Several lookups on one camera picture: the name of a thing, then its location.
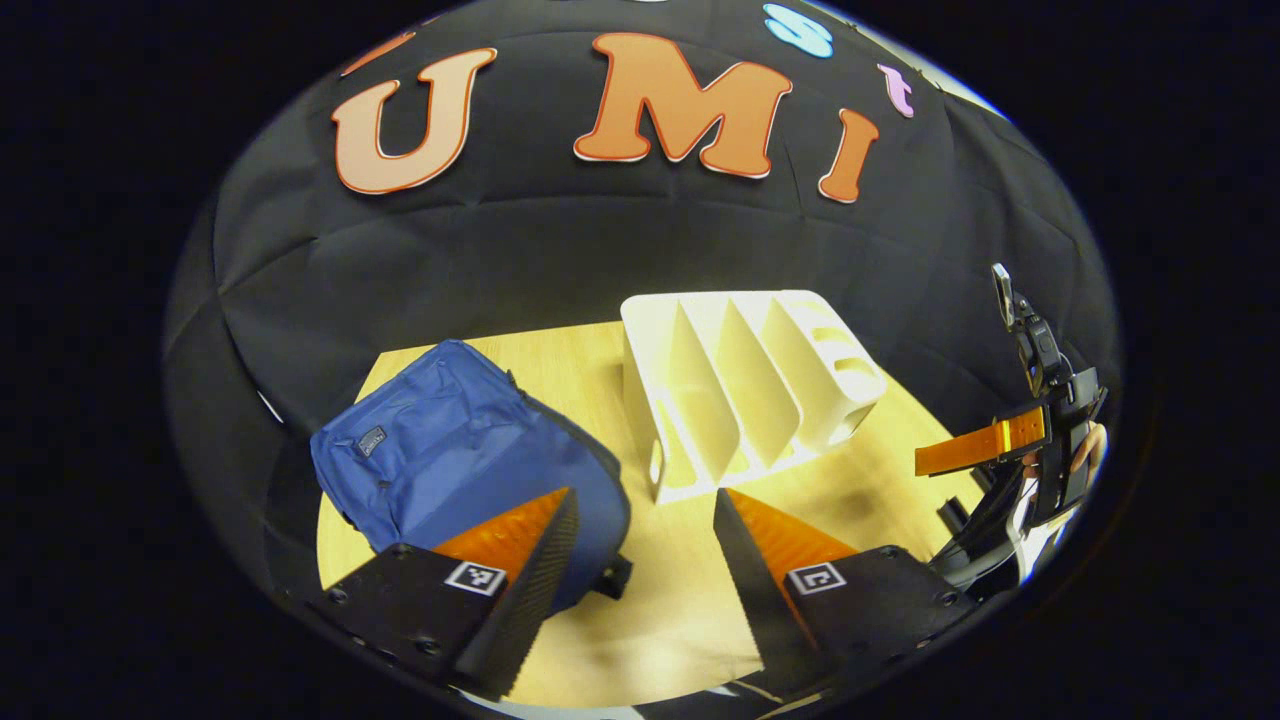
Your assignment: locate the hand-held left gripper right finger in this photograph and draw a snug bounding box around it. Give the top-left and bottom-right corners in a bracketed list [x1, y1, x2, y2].
[713, 488, 976, 701]

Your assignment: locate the blue schoolbag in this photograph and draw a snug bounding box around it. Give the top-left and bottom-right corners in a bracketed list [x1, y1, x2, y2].
[310, 338, 636, 613]

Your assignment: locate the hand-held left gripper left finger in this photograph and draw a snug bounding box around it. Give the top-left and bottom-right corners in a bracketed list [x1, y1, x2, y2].
[310, 487, 581, 701]

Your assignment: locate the white bookshelf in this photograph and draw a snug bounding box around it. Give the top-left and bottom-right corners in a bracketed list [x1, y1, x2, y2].
[620, 290, 889, 506]

